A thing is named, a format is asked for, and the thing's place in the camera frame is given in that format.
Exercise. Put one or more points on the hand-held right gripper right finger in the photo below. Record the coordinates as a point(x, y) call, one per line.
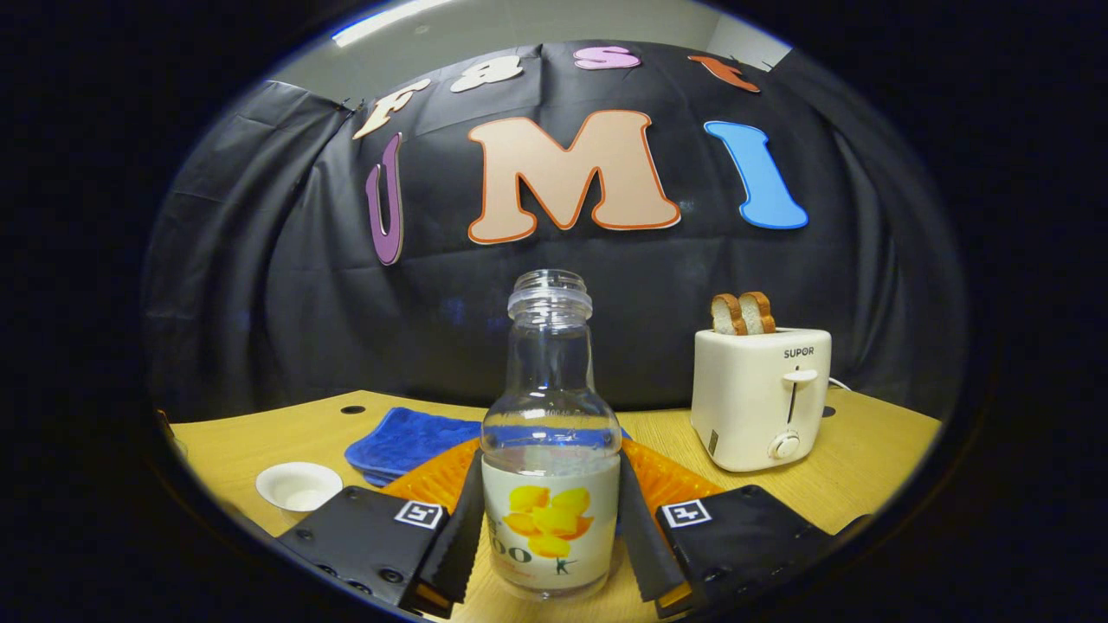
point(645, 545)

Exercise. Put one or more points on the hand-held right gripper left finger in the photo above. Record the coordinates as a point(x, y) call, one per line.
point(459, 536)

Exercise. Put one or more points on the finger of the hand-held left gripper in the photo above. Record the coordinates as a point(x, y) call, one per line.
point(164, 426)

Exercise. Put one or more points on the clear glass water bottle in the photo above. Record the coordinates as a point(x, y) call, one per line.
point(550, 519)

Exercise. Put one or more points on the yellow ceramic teacup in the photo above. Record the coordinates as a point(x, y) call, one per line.
point(299, 489)

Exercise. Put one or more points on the blue folded towel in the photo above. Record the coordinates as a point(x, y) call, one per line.
point(407, 441)

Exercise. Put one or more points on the black backdrop cloth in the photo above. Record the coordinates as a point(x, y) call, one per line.
point(286, 329)

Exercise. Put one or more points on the cream white toaster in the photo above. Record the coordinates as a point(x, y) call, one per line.
point(744, 398)

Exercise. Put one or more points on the toast bread slice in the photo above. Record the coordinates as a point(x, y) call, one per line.
point(758, 313)
point(727, 316)

